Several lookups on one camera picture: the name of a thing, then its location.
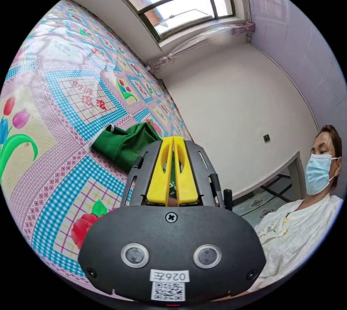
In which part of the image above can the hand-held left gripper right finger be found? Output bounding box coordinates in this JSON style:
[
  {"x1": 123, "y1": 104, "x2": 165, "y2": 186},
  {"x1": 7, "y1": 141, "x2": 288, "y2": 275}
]
[{"x1": 173, "y1": 136, "x2": 198, "y2": 206}]

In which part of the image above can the bed with printed sheet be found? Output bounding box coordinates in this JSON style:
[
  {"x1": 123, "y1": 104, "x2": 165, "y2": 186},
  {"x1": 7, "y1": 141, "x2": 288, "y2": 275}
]
[{"x1": 0, "y1": 0, "x2": 194, "y2": 286}]

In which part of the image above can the green t-shirt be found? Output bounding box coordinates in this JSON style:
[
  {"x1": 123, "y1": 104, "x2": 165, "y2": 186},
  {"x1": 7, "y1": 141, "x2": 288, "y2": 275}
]
[{"x1": 91, "y1": 122, "x2": 183, "y2": 199}]

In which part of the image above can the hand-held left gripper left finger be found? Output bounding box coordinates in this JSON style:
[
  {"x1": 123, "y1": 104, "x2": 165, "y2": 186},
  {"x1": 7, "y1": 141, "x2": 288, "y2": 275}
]
[{"x1": 146, "y1": 137, "x2": 174, "y2": 204}]

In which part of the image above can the person's body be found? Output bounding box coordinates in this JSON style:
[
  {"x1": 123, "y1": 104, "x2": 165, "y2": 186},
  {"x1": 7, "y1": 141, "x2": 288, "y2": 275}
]
[{"x1": 247, "y1": 125, "x2": 344, "y2": 293}]

